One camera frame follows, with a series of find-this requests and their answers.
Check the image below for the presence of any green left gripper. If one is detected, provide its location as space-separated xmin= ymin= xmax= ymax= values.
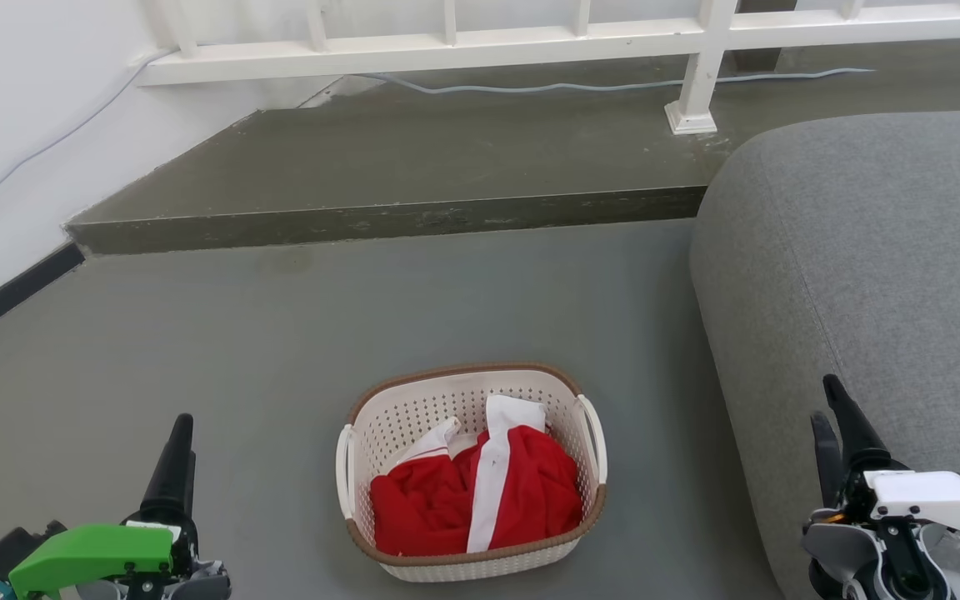
xmin=9 ymin=414 xmax=232 ymax=600

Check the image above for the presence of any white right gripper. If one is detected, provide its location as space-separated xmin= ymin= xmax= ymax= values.
xmin=803 ymin=374 xmax=960 ymax=600

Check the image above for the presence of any cream perforated plastic laundry basket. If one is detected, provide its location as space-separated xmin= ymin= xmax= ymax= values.
xmin=335 ymin=362 xmax=608 ymax=583

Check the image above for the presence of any grey fabric sofa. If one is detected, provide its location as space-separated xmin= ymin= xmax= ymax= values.
xmin=688 ymin=108 xmax=960 ymax=600

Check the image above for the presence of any red and white garment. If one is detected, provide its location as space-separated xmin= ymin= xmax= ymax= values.
xmin=370 ymin=394 xmax=585 ymax=558

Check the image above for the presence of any white wooden railing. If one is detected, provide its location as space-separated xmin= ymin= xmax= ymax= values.
xmin=137 ymin=0 xmax=960 ymax=136

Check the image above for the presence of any black wall baseboard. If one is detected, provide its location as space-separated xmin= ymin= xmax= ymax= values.
xmin=0 ymin=242 xmax=86 ymax=355

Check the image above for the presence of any thin grey wall cable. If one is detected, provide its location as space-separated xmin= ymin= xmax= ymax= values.
xmin=0 ymin=48 xmax=178 ymax=224

